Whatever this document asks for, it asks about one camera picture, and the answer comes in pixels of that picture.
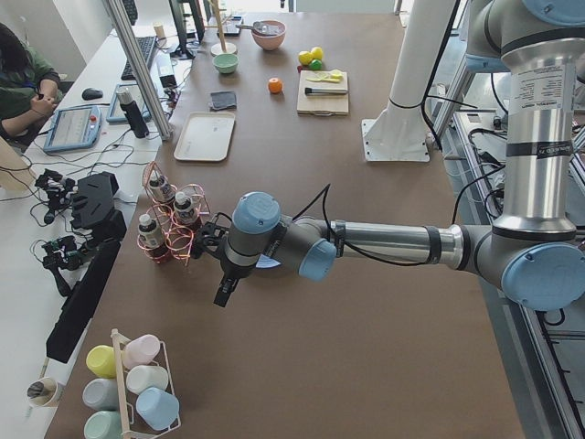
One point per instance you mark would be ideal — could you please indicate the aluminium frame post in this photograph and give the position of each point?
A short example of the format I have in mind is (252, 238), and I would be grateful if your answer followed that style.
(123, 27)

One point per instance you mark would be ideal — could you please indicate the yellow plastic knife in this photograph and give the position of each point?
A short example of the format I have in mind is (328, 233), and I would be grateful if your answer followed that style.
(328, 79)

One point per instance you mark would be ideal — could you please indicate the orange fruit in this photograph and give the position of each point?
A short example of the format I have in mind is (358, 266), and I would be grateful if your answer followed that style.
(275, 85)

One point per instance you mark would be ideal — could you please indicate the yellow plastic cup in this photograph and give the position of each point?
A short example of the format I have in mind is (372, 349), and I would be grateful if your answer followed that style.
(101, 362)

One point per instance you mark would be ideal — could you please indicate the light blue plastic cup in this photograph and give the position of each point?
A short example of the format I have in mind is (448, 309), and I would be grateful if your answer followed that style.
(158, 408)

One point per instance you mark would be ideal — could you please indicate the pink plastic cup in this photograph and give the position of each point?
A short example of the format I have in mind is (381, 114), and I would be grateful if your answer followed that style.
(140, 351)

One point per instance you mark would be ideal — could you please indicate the mint green bowl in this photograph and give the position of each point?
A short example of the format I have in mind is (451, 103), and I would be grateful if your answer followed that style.
(226, 63)

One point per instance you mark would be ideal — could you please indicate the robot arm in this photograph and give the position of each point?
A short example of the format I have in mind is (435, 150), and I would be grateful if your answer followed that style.
(528, 252)

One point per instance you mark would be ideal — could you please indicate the white plastic cup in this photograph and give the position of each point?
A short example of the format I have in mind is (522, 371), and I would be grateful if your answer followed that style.
(142, 377)

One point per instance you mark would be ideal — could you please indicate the sage green plastic cup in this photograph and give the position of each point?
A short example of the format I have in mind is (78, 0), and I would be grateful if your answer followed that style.
(103, 425)

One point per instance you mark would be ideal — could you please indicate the grey plastic cup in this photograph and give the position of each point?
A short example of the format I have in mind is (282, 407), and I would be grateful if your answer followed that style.
(101, 395)

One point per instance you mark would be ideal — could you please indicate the wooden cutting board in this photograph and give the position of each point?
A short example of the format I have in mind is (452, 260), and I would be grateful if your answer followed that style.
(322, 105)

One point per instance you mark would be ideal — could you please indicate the teach pendant tablet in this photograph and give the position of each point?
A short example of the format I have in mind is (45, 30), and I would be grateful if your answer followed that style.
(74, 128)

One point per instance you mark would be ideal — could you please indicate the yellow lemon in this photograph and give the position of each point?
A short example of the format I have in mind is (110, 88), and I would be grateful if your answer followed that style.
(317, 53)
(305, 57)

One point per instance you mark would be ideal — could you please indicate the grey folded cloth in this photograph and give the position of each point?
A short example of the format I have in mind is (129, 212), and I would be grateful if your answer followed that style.
(223, 100)

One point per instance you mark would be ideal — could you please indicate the metal ice scoop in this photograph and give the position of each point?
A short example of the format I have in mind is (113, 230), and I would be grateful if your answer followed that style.
(262, 28)

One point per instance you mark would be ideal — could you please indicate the copper wire bottle rack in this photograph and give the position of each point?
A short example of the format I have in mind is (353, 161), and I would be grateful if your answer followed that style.
(179, 239)

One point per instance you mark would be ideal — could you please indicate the blue plate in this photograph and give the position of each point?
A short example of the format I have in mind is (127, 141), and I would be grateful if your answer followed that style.
(266, 262)

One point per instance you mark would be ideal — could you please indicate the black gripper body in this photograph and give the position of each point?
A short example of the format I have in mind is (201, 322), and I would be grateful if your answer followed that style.
(232, 272)

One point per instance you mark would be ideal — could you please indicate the pink bowl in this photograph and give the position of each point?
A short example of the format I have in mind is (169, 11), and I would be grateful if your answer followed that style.
(273, 39)

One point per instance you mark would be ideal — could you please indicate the black computer mouse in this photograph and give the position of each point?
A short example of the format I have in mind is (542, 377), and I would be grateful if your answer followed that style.
(90, 94)

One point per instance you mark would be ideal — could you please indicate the cream serving tray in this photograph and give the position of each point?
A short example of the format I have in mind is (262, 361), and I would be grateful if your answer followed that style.
(205, 137)

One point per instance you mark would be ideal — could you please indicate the black framed tablet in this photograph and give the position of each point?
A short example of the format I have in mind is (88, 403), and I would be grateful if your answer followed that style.
(231, 25)

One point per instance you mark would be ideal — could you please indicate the green lime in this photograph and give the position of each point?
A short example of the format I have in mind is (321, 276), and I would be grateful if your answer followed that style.
(315, 64)

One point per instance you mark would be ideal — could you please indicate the wooden stand base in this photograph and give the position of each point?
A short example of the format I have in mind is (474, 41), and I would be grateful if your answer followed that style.
(214, 22)

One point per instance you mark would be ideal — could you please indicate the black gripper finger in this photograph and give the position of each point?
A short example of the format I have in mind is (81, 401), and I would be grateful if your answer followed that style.
(226, 287)

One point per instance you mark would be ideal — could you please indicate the black thermos bottle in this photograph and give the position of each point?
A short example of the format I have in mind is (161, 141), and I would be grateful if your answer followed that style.
(132, 113)

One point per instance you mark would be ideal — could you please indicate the white wire cup rack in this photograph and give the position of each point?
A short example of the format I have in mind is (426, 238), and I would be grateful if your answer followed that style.
(133, 425)

